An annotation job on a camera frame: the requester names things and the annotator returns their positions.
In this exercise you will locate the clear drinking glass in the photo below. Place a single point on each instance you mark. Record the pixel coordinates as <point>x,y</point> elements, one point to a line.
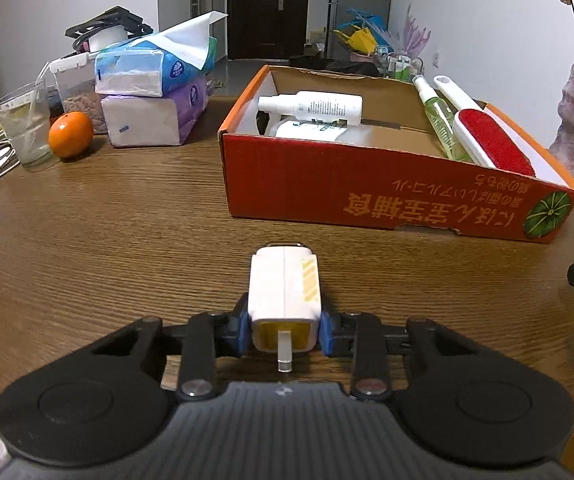
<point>25,119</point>

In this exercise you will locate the blue tissue pack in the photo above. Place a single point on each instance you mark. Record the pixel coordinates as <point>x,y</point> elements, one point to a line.
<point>157,64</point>

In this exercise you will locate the dark wooden door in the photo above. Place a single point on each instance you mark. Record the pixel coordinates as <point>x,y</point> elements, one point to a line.
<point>267,29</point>

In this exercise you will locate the small white yellow container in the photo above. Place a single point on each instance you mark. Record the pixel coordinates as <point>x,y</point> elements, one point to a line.
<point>284,301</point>

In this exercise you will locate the wire rack with bottles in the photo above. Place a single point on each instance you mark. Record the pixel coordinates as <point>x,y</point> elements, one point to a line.
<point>397,66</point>

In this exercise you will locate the yellow bag on floor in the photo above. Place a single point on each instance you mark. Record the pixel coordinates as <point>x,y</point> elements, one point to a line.
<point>357,39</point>

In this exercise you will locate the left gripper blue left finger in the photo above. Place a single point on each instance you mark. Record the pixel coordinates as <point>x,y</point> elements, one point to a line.
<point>243,334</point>

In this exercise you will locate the orange fruit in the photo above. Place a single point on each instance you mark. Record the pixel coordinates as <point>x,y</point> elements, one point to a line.
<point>70,135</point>

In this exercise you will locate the purple tissue pack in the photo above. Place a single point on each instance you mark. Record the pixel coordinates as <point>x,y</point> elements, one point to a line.
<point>139,122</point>

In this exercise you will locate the clear plastic storage box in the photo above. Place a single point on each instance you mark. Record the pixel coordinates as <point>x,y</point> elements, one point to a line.
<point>75,82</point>

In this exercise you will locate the black item on stack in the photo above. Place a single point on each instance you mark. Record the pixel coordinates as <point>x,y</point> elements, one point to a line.
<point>111,27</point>

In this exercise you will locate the green spray bottle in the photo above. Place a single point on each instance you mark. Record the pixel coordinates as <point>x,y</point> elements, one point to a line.
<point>441,119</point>

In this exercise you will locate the white jar in box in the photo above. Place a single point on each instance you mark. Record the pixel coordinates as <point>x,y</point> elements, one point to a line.
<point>293,129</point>

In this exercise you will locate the red white lint brush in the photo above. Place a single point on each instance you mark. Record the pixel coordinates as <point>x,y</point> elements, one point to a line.
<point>485,141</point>

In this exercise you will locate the white spray bottle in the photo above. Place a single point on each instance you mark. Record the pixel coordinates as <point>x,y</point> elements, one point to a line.
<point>313,106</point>

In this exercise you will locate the red cardboard pumpkin box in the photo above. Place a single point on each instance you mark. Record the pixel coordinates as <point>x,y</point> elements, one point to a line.
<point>393,175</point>

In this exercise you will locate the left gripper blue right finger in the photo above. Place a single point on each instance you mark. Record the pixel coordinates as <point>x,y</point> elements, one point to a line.
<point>329,326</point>

